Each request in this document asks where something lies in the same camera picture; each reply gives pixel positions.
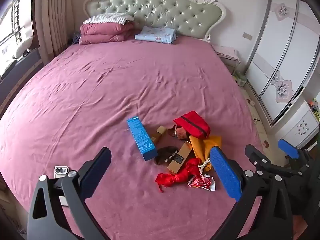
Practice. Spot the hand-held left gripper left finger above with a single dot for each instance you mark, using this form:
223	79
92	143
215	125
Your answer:
96	170

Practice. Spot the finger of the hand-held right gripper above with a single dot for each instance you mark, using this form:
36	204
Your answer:
287	147
255	153

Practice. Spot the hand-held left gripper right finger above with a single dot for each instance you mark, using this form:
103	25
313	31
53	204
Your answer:
225	172

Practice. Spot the red foil wrapper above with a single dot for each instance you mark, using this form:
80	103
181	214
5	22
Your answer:
200	182

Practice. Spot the brown knit sock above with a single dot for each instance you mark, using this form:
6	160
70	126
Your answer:
181	132

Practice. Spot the white cabinet with stickers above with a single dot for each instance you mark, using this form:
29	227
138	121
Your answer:
300	127

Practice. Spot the yellow cloth bag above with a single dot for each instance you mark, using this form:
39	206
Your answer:
202	147

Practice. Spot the white smartphone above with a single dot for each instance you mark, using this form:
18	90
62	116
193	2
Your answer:
61	171

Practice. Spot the tree-print floor mat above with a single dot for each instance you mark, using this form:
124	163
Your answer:
255	115

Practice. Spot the colourful toy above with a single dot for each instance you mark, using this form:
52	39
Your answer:
315	110

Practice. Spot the long brown box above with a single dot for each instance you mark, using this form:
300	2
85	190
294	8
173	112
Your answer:
178	158

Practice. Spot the red ribbon cloth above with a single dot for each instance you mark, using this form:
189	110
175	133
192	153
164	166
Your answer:
175	177

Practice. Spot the blue cardboard box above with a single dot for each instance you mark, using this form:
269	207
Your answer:
141	140

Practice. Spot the red zipper pouch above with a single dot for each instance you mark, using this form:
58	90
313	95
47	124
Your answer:
192	125

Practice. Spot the black cloth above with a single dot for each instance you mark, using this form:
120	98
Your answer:
163	155

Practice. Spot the small tan cardboard box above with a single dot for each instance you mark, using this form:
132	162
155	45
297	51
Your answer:
158	133

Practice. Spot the pale green box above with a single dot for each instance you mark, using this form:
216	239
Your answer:
240	80

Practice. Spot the bed with pink sheet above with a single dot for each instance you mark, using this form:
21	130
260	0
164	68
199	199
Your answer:
100	92

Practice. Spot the white nightstand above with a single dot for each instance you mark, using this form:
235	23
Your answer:
232	63

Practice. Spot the white flower-print wardrobe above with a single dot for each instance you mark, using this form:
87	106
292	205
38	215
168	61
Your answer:
280	55

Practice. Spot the pink cloth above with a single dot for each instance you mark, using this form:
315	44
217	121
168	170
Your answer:
225	51

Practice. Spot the dark grey window bench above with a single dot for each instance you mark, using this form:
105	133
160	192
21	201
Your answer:
20	75

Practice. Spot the folded pink quilt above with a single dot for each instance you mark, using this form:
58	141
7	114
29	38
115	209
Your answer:
100	32

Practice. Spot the folded light blue blanket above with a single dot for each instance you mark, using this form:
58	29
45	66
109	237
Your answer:
155	35

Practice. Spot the white striped pillow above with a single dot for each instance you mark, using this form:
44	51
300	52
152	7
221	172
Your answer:
107	18

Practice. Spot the beige curtain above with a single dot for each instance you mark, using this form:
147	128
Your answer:
55	17

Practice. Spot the window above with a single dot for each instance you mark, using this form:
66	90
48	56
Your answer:
15	25

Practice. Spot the green tufted headboard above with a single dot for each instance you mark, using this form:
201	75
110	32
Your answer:
162	10

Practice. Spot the wall socket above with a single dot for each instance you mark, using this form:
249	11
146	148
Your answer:
247	36

